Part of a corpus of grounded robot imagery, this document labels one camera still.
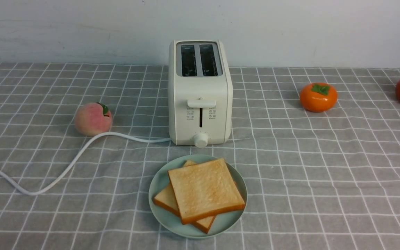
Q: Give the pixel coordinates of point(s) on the grey checked tablecloth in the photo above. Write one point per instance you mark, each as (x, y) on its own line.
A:
(316, 181)

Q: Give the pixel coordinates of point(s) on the white two-slot toaster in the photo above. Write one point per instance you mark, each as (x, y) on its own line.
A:
(200, 93)

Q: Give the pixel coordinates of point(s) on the pink peach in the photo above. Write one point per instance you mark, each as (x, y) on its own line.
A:
(92, 119)

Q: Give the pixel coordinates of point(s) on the orange persimmon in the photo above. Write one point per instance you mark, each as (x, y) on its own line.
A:
(318, 97)

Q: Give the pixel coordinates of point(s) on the toast slice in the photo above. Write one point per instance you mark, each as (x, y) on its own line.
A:
(205, 189)
(167, 199)

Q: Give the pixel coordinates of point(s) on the light green round plate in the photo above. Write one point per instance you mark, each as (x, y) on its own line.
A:
(197, 196)

